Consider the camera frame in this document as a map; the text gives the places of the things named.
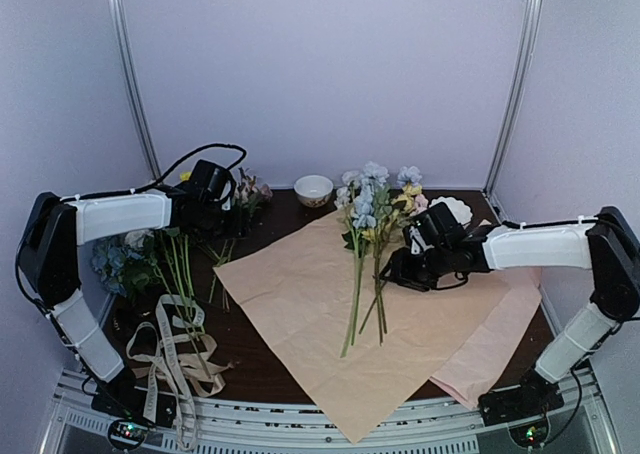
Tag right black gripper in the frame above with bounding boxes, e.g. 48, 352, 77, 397
379, 243, 452, 292

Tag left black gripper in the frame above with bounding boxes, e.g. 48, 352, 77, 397
189, 201, 253, 241

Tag yellow fake flower stem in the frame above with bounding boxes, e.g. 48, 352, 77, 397
359, 181, 423, 344

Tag blue fake flower stem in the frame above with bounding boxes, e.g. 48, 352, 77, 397
333, 161, 424, 359

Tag tan kraft paper sheet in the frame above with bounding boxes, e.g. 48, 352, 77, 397
216, 213, 510, 443

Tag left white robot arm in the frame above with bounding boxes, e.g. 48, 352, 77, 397
15, 160, 237, 418

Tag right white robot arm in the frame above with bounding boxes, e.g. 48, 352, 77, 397
378, 203, 639, 416

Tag bunch of fake flowers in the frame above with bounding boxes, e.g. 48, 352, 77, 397
89, 166, 275, 380

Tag white scalloped dish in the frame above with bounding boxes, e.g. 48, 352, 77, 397
429, 196, 473, 226

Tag white patterned ceramic bowl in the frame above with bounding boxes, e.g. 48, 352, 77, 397
293, 175, 334, 208

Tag pink wrapping paper sheet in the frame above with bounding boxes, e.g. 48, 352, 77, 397
430, 268, 541, 409

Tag beige printed ribbon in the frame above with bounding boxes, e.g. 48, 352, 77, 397
126, 294, 232, 452

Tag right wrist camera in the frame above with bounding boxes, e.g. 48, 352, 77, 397
404, 226, 431, 256

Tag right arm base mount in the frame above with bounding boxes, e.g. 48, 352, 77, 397
478, 387, 564, 451

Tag right aluminium frame post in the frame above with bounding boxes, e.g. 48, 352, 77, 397
483, 0, 543, 198

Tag aluminium frame post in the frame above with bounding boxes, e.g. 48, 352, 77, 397
107, 0, 160, 178
483, 0, 543, 198

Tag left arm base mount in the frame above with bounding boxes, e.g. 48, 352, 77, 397
91, 390, 177, 451

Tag left aluminium frame post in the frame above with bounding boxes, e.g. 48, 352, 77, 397
107, 0, 160, 178

